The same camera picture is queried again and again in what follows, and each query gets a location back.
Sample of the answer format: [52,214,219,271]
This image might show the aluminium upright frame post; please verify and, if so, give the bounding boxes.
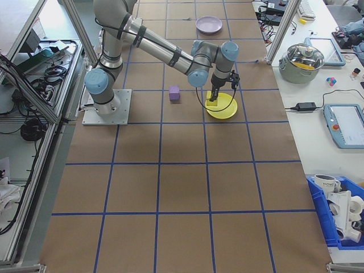
[61,0,97,69]

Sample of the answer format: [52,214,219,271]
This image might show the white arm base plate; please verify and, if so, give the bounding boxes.
[82,89,133,126]

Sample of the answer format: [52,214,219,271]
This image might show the purple plastic plate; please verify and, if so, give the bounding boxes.
[195,15,224,35]

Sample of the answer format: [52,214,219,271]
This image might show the white printed mug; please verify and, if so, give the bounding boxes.
[313,173,342,197]

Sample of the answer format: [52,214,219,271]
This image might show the black adapter cable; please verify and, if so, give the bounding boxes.
[315,89,364,109]

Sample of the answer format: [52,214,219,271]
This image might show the blue grey teach pendant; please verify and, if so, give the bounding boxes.
[323,102,364,149]
[304,36,346,68]

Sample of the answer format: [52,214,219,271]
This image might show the black flat device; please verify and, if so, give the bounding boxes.
[265,0,288,15]

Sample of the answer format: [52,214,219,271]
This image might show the coiled black cable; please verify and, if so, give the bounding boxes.
[19,118,44,143]

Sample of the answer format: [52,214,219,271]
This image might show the glass pot lid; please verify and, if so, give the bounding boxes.
[285,42,325,71]

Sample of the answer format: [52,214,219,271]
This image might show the blue plastic bin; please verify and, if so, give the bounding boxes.
[305,175,364,251]

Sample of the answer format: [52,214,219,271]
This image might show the aluminium table edge post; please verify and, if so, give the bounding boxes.
[266,0,298,65]

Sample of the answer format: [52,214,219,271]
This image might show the white computer keyboard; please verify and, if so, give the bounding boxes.
[297,0,317,22]

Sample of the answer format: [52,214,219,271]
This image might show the white crumpled cloth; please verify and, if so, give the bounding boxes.
[0,156,22,213]

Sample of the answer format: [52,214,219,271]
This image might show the green flat board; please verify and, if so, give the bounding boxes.
[21,45,71,69]

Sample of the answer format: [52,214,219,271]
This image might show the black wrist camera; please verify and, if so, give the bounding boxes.
[229,71,241,89]

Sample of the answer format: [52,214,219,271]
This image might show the black power adapter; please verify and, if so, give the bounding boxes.
[295,102,318,111]

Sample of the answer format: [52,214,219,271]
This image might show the purple foam block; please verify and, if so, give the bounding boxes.
[168,84,181,102]

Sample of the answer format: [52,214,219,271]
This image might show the metal V-shaped frame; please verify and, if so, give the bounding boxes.
[0,0,99,267]

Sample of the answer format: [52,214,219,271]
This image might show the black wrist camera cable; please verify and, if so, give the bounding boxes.
[94,16,239,112]

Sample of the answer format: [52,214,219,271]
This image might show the metal table corner bracket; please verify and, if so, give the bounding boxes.
[325,261,364,273]
[27,263,48,273]

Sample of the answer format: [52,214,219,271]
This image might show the white plastic pipe fittings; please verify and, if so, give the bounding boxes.
[326,189,364,242]

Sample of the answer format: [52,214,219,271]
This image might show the steel cooking pot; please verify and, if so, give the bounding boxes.
[278,55,321,84]

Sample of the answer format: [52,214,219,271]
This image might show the yellow plastic plate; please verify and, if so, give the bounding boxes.
[205,91,238,120]

